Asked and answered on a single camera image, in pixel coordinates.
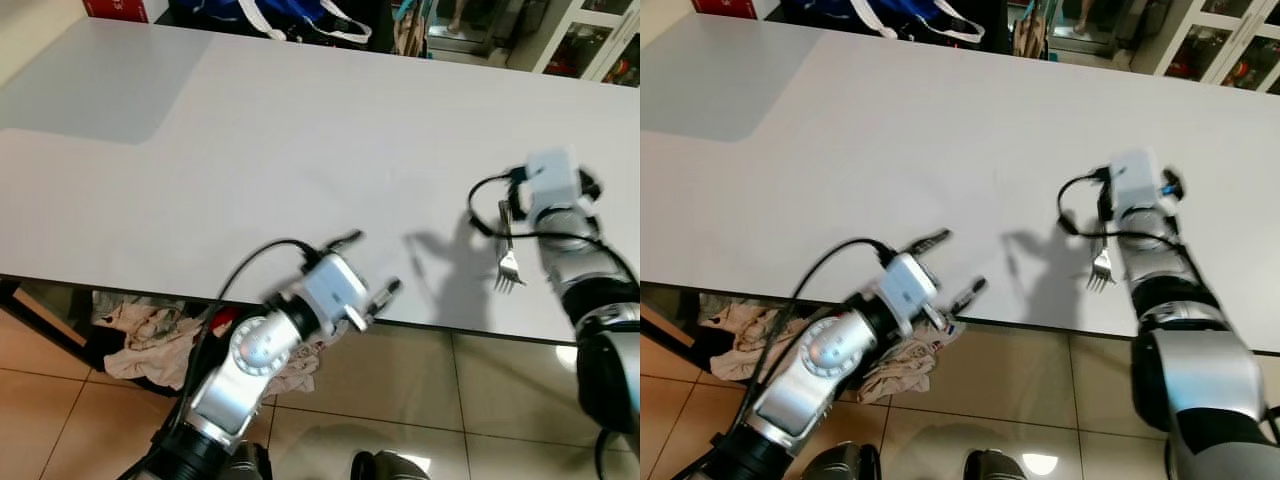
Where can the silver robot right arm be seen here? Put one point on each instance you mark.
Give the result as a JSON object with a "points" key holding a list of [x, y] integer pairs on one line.
{"points": [[1200, 380], [575, 255]]}

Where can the beige crumpled cloth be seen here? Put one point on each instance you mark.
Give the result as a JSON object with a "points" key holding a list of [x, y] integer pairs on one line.
{"points": [[145, 340], [740, 335]]}

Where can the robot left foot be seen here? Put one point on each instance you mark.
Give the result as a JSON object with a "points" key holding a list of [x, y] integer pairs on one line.
{"points": [[245, 464], [850, 464]]}

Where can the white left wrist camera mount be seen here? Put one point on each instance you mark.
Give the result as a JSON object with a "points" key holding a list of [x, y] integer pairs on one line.
{"points": [[915, 285], [335, 285]]}

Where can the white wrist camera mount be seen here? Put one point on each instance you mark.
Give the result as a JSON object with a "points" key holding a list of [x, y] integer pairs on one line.
{"points": [[335, 285], [915, 285], [550, 180], [1135, 180]]}

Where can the white glass door cabinet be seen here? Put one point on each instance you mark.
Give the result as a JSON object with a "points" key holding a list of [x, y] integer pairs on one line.
{"points": [[1210, 45], [580, 40]]}

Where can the beige fabric bag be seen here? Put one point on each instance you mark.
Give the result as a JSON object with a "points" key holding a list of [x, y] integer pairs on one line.
{"points": [[1030, 35], [410, 35]]}

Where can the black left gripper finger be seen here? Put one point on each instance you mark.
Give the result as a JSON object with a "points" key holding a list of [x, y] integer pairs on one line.
{"points": [[968, 293], [343, 241], [928, 240], [386, 293]]}

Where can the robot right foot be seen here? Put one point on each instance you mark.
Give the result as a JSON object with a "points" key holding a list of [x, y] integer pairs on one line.
{"points": [[992, 467], [385, 467]]}

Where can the red cardboard box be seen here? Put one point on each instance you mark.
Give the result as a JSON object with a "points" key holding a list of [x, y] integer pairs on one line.
{"points": [[115, 8], [725, 5]]}

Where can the red crumpled cloth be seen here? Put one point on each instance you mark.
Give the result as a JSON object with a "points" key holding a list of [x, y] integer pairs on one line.
{"points": [[218, 322]]}

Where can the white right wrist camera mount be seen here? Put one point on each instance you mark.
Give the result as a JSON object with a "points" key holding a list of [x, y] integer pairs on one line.
{"points": [[1135, 180], [550, 180]]}

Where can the white printed crumpled cloth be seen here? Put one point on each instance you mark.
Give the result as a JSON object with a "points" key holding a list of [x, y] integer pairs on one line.
{"points": [[900, 372], [300, 368]]}

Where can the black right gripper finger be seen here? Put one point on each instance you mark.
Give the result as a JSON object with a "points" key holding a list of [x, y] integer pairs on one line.
{"points": [[1106, 205], [517, 212]]}

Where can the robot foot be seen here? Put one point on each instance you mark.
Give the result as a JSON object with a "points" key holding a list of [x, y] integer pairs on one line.
{"points": [[850, 464], [245, 464], [992, 467], [385, 467]]}

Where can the silver metal fork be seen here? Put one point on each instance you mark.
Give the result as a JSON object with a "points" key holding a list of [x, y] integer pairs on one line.
{"points": [[1102, 270], [508, 274]]}

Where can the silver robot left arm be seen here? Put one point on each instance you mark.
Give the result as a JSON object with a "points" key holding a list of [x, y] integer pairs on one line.
{"points": [[810, 382], [240, 372]]}

